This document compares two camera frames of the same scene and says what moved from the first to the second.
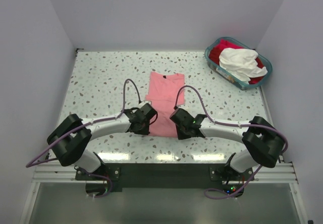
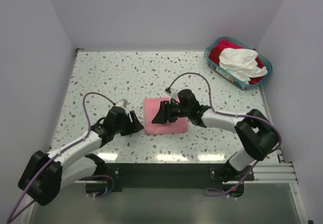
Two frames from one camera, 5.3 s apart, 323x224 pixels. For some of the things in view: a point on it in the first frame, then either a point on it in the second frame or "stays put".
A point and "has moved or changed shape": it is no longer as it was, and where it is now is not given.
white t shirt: [241, 63] stays put
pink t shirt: [162, 94] has moved or changed shape
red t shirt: [214, 56] stays put
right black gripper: [180, 136] → [164, 114]
